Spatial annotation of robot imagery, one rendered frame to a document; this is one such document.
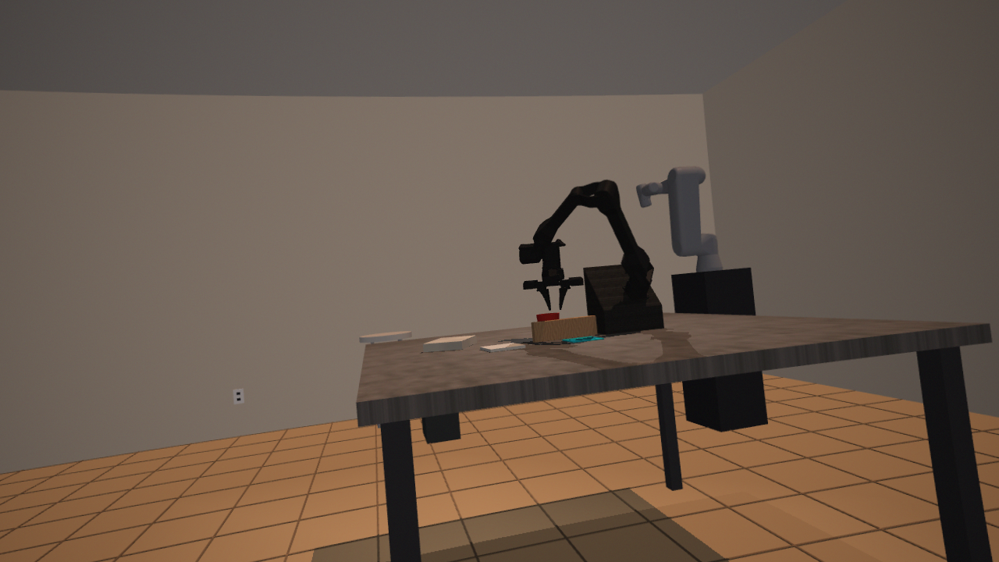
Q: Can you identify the beige flat rectangular block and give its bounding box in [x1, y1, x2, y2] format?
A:
[423, 335, 477, 352]

